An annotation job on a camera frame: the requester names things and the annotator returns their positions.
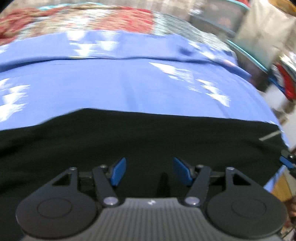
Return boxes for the black pants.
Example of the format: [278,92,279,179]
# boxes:
[1,109,287,240]

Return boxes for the blue printed bed sheet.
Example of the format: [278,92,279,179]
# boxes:
[1,31,287,145]

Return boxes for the red floral patterned blanket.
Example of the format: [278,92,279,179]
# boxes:
[1,1,229,51]

